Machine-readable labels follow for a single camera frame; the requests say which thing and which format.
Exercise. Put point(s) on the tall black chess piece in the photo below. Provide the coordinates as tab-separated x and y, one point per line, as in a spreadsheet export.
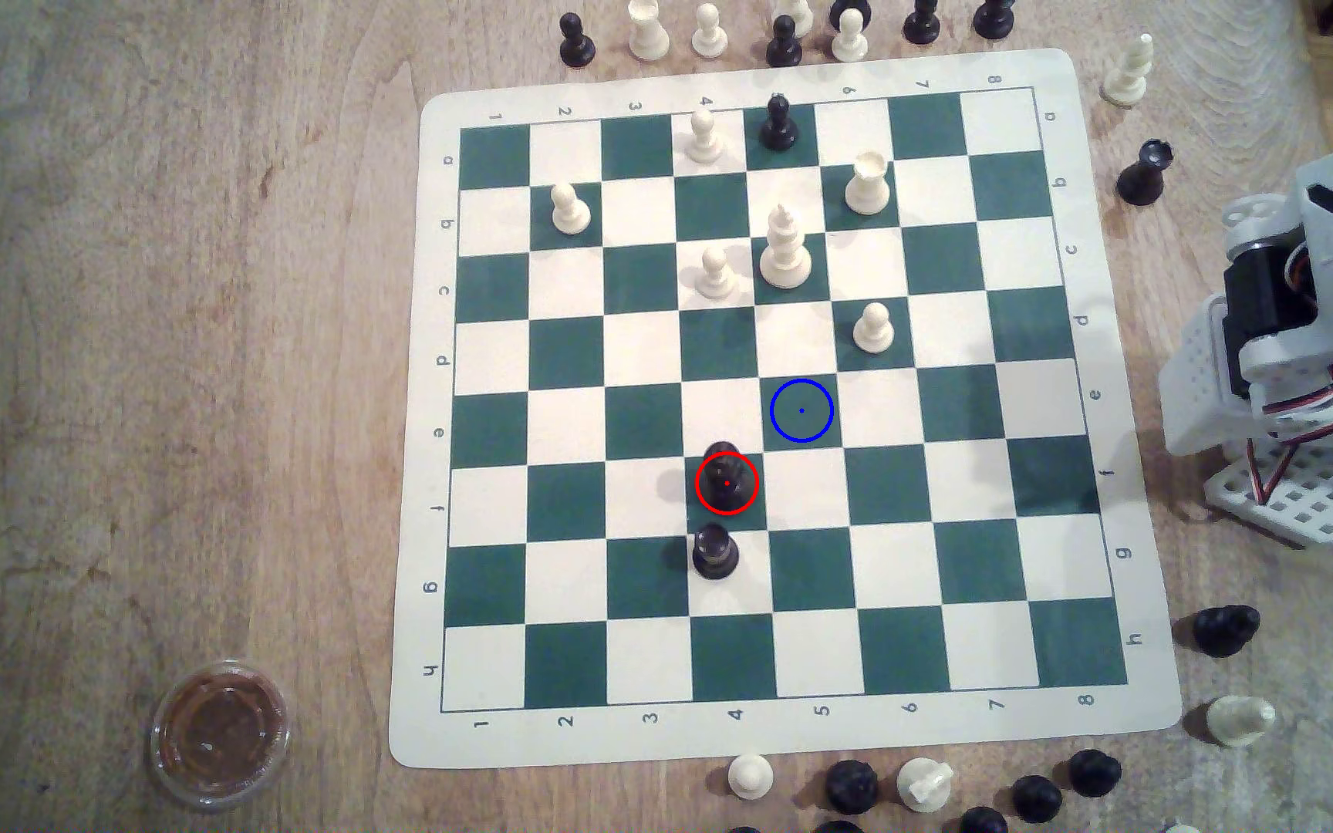
722	463

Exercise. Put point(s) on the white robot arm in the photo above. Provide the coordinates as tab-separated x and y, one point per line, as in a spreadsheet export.
1332	249

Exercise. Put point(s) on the black chess rook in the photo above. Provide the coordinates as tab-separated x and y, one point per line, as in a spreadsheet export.
715	553

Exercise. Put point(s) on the white chess pawn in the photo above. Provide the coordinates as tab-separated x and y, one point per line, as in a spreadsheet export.
569	212
849	41
704	139
716	278
750	776
874	330
709	35

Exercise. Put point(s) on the green white chess mat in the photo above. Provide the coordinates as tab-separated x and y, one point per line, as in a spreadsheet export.
505	370

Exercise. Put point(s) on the white chess king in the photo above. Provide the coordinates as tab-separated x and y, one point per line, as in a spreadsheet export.
786	255

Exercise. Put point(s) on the white chess rook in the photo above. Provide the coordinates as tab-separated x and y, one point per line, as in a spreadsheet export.
648	32
868	185

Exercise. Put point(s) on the black chess pawn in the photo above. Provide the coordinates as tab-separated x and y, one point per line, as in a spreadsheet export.
779	125
576	44
783	46
921	23

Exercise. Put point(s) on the white chess knight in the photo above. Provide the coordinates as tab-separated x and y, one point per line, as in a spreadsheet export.
923	784

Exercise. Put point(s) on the black chess bishop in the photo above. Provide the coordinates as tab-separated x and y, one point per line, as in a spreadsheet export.
1141	179

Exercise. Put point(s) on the white chess bishop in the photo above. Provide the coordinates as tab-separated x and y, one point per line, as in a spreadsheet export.
1128	75

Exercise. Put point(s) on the black chess knight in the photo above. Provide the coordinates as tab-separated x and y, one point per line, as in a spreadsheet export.
1226	631

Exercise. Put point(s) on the clear cup brown sauce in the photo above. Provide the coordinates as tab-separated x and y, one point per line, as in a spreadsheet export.
220	734

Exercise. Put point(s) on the white perforated base plate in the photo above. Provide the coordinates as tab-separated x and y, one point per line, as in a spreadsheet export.
1303	509

